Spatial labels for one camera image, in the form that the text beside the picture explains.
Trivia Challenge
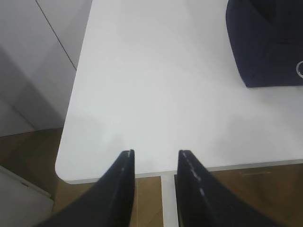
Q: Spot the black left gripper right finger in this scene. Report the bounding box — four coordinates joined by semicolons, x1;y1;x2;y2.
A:
177;150;281;227

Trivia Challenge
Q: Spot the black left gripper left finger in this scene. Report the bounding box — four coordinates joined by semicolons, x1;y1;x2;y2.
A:
39;150;135;227

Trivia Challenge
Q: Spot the navy blue lunch bag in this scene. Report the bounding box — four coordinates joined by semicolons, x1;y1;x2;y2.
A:
225;0;303;88

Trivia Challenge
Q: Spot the white table leg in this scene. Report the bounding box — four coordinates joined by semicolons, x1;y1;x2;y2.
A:
161;175;178;227

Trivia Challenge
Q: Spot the white cabinet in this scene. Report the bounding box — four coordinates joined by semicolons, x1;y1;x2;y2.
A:
0;167;54;227

